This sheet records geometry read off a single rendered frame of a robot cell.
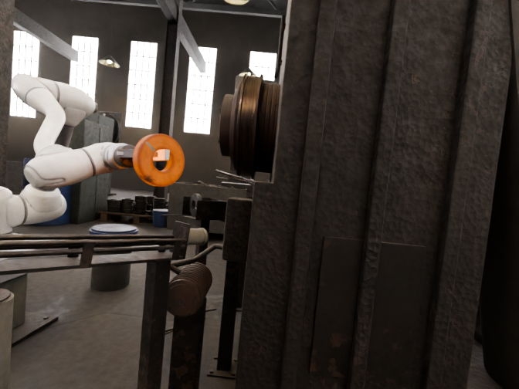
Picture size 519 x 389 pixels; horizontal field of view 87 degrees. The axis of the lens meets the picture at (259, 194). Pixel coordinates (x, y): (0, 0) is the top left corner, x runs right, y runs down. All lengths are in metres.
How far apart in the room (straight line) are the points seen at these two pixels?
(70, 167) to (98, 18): 13.82
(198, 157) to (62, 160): 10.72
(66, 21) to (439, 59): 14.91
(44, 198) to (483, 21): 1.90
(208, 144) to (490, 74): 10.97
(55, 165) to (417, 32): 1.13
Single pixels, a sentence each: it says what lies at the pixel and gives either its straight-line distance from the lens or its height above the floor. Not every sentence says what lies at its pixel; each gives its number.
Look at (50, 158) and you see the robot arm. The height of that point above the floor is 0.88.
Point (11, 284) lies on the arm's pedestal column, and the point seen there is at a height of 0.26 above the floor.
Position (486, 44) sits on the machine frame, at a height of 1.31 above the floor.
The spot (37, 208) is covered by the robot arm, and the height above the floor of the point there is 0.62.
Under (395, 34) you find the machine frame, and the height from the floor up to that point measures 1.31.
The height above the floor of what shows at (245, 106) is 1.16.
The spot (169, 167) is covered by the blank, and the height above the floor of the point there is 0.89.
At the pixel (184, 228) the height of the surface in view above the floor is 0.70.
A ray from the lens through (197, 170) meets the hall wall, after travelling 11.65.
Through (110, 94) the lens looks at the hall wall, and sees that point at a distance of 13.47.
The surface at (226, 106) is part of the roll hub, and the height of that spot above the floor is 1.17.
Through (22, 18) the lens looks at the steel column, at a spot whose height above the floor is 5.21.
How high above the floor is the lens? 0.87
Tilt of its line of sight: 3 degrees down
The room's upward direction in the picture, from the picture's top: 6 degrees clockwise
